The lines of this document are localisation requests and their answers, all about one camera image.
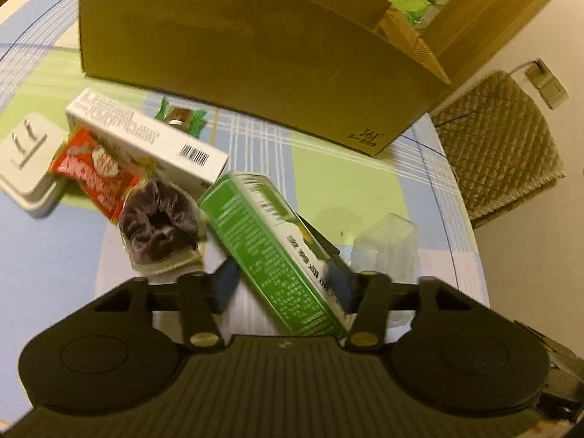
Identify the green rectangular box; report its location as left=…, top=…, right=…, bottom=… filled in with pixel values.
left=200, top=172, right=352, bottom=338

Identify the brown cardboard box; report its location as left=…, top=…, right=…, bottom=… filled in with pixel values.
left=79, top=0, right=449, bottom=155

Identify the white medicine box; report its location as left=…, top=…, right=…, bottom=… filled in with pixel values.
left=66, top=88, right=228, bottom=199

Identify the clear plastic container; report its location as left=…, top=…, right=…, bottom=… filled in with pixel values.
left=350, top=214, right=419, bottom=284

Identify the quilted brown chair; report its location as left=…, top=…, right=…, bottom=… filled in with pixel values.
left=431, top=70, right=566, bottom=228

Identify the white power adapter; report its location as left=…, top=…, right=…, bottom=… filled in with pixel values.
left=1, top=113, right=68, bottom=219

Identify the purple scrunchie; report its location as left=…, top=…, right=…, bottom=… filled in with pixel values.
left=119, top=178, right=206, bottom=276

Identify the red snack packet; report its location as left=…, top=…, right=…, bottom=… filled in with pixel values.
left=49, top=126, right=140, bottom=224

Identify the wall power outlet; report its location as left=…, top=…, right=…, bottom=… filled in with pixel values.
left=526, top=58, right=569, bottom=110

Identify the green candy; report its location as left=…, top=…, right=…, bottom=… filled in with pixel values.
left=154, top=97, right=207, bottom=138

